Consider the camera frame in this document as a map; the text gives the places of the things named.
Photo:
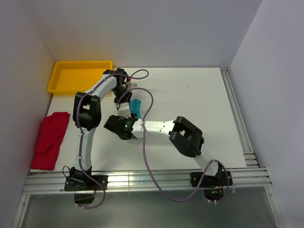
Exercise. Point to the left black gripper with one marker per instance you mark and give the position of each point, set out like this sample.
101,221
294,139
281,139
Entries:
128,98

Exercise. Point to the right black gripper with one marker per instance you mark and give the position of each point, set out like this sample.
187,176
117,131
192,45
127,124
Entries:
120,118

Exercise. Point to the teal t shirt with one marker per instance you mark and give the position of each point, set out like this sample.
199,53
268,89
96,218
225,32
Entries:
135,108

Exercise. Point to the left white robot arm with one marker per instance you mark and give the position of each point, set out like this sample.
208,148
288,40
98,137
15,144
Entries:
87,116

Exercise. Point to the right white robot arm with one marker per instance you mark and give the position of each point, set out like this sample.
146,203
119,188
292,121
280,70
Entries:
185,136

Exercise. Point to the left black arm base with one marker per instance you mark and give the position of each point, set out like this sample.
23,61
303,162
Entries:
84,186

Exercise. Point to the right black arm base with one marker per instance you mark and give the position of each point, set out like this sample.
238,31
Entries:
214,186

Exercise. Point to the yellow plastic tray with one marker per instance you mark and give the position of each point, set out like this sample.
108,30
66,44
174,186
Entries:
70,77

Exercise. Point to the red t shirt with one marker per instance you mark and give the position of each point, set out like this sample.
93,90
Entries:
51,136

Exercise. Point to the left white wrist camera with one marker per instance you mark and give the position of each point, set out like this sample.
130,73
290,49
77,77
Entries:
131,84

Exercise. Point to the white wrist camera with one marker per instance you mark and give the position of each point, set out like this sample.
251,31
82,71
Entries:
131,84
124,110

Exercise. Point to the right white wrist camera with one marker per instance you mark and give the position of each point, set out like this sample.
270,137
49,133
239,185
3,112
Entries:
124,110

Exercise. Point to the front aluminium rail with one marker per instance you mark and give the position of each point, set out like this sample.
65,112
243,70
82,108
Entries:
39,183

